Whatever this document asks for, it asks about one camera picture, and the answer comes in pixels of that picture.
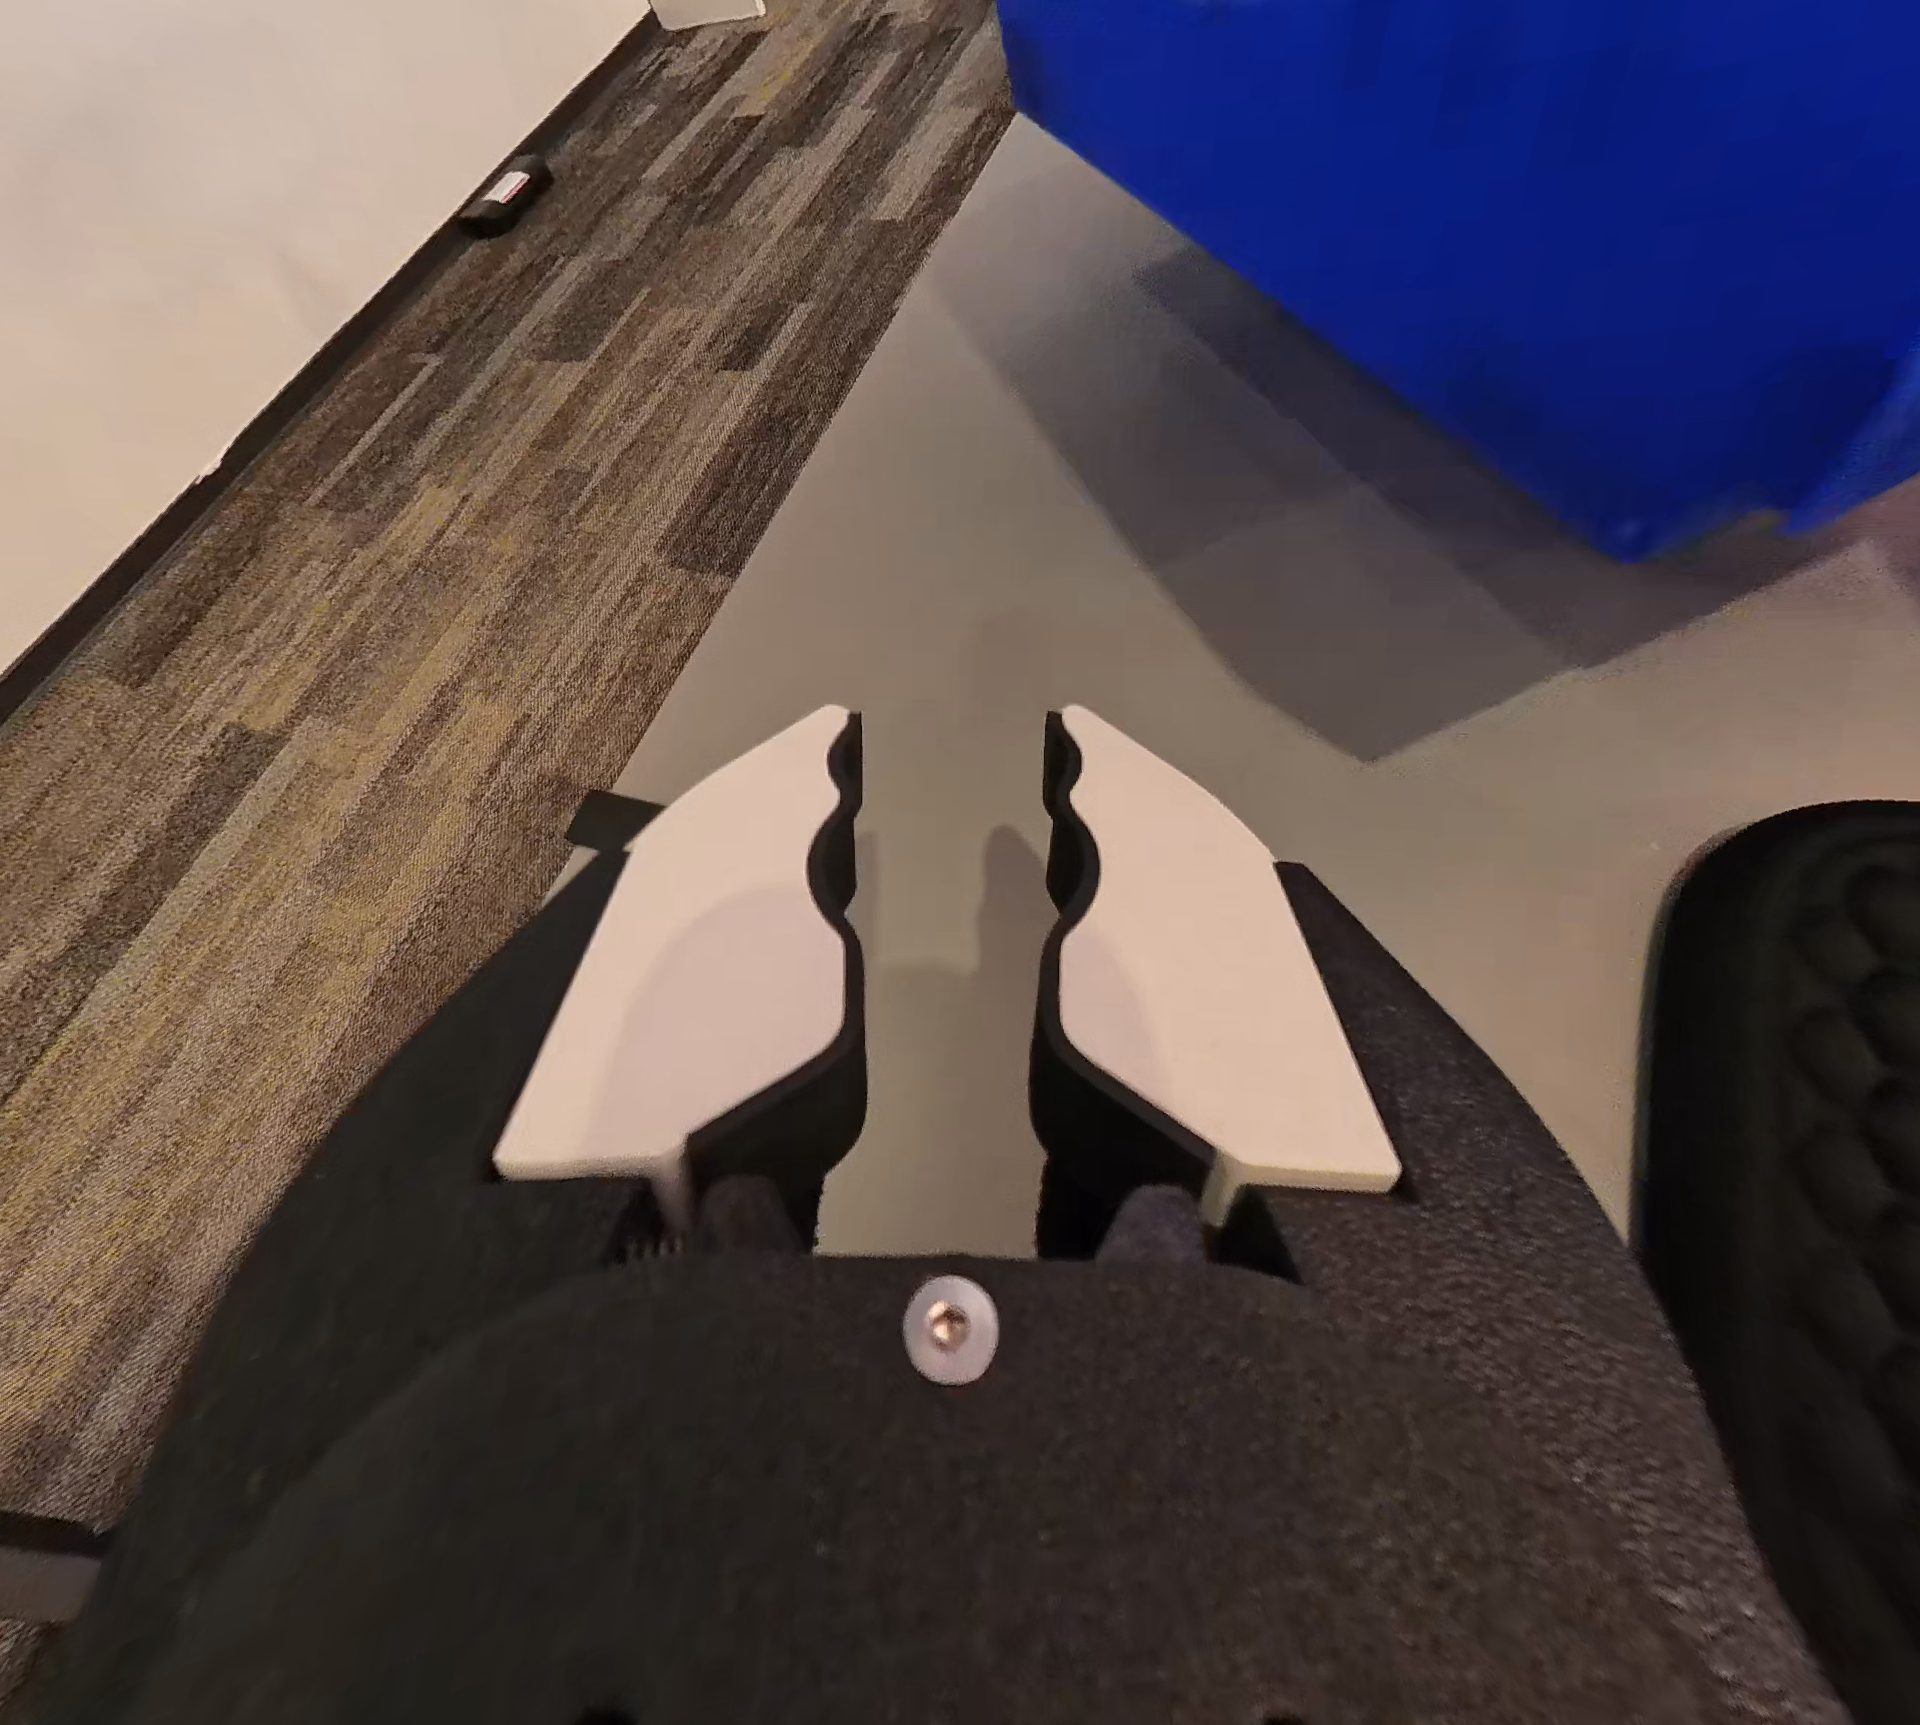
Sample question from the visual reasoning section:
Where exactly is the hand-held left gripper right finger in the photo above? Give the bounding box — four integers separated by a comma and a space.
1032, 703, 1404, 1262

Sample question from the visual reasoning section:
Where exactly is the white partition panel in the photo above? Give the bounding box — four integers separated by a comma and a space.
0, 0, 812, 684

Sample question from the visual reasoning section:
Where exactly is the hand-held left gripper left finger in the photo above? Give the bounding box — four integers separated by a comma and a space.
492, 704, 872, 1254

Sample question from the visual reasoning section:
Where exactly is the blue plastic bin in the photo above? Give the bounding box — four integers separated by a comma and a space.
954, 0, 1920, 561

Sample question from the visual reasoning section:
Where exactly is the small black floor device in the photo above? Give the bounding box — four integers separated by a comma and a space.
455, 152, 553, 239

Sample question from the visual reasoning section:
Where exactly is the black mesh chair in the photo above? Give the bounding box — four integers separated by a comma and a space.
1641, 798, 1920, 1725

